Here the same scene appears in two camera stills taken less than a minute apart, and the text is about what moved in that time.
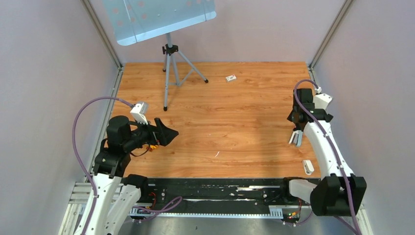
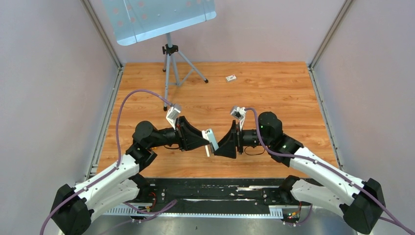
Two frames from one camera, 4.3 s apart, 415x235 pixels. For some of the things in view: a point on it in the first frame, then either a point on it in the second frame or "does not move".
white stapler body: (296, 138) to (208, 135)
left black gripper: (160, 134) to (188, 137)
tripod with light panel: (134, 21) does not move
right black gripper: (289, 116) to (227, 145)
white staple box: (231, 78) does not move
